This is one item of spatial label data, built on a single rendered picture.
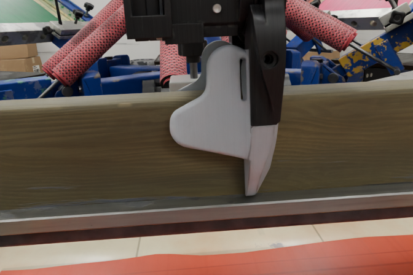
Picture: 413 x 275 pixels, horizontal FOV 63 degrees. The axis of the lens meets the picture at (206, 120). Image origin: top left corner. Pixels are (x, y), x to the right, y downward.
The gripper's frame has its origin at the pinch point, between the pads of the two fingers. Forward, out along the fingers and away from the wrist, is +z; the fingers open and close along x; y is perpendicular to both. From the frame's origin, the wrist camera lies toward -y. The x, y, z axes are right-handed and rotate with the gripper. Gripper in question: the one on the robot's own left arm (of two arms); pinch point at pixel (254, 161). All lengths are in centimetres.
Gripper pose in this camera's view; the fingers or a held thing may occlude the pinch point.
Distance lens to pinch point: 23.5
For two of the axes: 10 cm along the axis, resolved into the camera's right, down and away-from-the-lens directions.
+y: -10.0, 0.6, -0.6
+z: 0.4, 9.6, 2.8
